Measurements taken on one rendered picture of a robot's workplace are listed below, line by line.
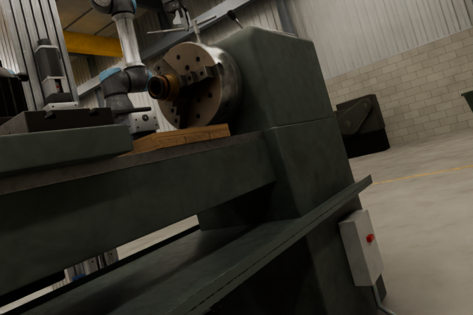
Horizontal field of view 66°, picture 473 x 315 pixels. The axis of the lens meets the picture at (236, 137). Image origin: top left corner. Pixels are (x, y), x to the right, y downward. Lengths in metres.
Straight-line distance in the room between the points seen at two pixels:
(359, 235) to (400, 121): 9.73
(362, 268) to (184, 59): 1.05
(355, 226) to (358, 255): 0.12
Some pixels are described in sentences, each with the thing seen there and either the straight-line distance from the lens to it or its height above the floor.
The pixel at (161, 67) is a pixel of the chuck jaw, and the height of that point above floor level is 1.16.
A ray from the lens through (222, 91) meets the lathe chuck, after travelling 1.22.
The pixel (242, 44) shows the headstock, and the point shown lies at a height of 1.18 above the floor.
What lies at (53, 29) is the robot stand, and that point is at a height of 1.65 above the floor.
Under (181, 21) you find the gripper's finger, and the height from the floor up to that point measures 1.41.
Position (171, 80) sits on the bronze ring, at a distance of 1.22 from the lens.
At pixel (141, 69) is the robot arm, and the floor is 1.37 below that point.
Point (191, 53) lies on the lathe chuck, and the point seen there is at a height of 1.18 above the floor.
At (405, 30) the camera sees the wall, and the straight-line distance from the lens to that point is 11.36.
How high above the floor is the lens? 0.79
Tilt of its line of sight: 3 degrees up
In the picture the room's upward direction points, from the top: 15 degrees counter-clockwise
